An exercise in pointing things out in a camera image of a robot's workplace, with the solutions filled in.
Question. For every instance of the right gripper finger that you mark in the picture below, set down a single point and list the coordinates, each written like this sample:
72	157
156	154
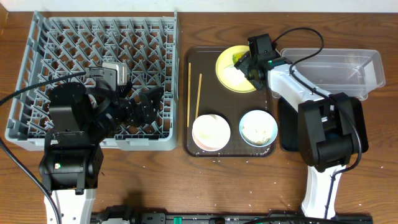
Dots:
243	63
258	84

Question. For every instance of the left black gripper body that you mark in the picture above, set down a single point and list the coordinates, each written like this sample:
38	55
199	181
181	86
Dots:
124	114

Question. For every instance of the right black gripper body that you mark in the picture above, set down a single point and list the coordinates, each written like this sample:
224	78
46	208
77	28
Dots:
254	64

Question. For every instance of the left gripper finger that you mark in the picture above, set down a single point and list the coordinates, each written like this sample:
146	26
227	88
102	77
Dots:
124	90
150	103

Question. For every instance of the green orange snack wrapper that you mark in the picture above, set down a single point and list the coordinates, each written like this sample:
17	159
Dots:
237	56

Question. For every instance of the light blue bowl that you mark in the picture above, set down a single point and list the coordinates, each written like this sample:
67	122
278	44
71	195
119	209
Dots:
258	128

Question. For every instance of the short wooden chopstick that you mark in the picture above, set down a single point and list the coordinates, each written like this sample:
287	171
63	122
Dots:
198	96

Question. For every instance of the white cup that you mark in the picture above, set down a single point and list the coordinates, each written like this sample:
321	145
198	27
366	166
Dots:
214	126

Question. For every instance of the white paper napkin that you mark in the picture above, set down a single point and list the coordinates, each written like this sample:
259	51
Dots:
234	74

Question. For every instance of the long wooden chopstick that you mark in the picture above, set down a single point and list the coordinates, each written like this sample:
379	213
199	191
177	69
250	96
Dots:
189	93

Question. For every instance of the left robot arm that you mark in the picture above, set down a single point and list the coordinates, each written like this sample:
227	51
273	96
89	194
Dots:
83	117

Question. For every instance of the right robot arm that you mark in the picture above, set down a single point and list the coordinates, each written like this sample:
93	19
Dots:
330	127

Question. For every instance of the grey dishwasher rack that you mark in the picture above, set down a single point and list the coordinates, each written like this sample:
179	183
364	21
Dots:
57	46

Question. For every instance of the yellow plate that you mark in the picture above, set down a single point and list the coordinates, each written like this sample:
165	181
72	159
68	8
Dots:
224	60

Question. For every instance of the black rectangular tray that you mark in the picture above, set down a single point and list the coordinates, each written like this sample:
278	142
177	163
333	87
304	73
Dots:
288	125

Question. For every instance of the dark brown serving tray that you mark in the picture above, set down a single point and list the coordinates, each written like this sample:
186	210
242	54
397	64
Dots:
217	99

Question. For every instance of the white saucer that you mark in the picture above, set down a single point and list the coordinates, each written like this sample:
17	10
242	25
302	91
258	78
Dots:
204	142

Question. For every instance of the clear plastic bin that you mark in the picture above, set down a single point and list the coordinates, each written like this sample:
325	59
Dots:
354	72

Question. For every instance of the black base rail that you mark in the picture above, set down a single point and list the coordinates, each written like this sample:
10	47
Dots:
128	215

